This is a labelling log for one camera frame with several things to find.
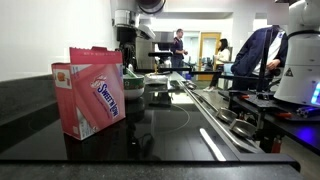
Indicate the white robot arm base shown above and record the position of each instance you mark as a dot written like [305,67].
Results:
[300,82]

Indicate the green and white bowl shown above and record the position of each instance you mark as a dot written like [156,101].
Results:
[133,85]

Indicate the stainless steel stove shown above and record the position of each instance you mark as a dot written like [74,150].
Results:
[166,125]

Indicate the man in dark shirt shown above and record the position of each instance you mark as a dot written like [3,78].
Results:
[178,51]

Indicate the black coffee machine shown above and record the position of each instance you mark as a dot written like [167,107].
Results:
[127,39]

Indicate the pink Sweet'N Low box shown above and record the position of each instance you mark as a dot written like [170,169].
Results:
[89,91]

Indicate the left stove knob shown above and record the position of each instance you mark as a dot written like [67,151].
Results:
[226,115]

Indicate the stove knob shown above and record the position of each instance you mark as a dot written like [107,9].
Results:
[226,115]
[243,128]

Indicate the woman in white top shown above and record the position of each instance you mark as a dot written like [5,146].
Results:
[222,56]

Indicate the right stove knob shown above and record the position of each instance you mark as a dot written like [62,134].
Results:
[243,128]

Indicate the black perforated mounting board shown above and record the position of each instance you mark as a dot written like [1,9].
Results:
[269,104]

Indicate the person in navy jacket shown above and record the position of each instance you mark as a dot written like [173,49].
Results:
[247,63]

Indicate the right orange clamp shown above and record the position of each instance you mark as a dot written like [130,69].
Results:
[284,115]

